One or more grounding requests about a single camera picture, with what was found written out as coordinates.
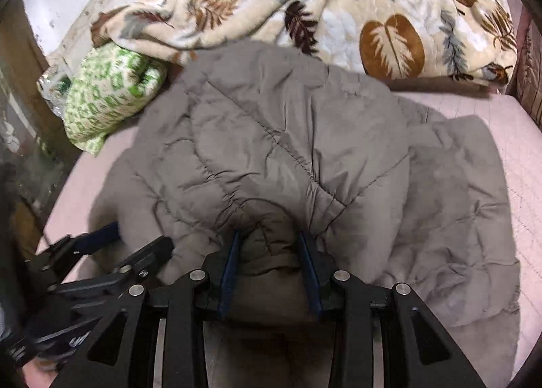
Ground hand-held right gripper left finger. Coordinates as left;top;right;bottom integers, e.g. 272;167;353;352
48;230;242;388

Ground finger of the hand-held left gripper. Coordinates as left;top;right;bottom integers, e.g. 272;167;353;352
46;236;175;300
25;222;123;287

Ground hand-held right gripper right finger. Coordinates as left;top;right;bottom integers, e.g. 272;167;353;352
296;230;487;388

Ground olive puffer jacket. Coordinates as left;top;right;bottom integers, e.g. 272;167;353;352
89;38;522;388

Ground wooden glass cabinet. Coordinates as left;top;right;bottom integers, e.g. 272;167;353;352
0;0;81;253

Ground green print white cloth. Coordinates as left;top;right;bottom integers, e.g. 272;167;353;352
63;41;168;156

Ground clear plastic bag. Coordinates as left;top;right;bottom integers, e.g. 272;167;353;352
37;64;75;118

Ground leaf print fleece blanket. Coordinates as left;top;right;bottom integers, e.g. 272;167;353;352
91;0;519;88

